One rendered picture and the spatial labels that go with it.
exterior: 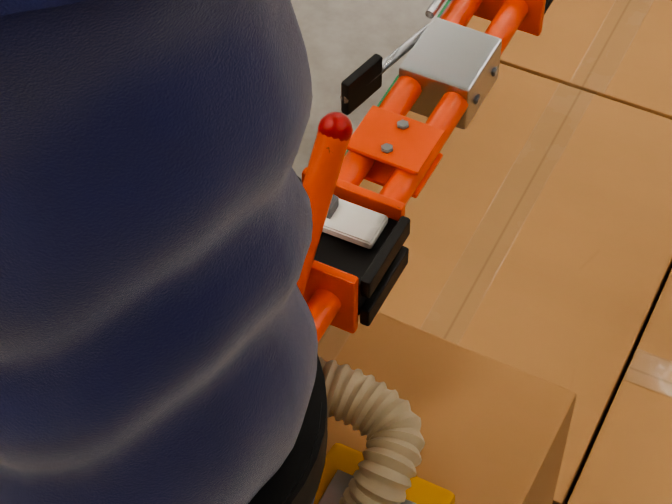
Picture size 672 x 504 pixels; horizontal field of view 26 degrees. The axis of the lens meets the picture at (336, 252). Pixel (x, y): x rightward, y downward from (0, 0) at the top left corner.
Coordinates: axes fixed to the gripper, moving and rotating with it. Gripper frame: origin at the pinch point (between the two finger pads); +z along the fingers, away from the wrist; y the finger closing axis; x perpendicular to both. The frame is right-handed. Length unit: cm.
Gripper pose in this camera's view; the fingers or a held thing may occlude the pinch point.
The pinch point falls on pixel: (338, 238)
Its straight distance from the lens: 106.6
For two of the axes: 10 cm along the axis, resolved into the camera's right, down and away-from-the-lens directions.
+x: -4.4, 6.9, -5.7
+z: 9.0, 3.4, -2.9
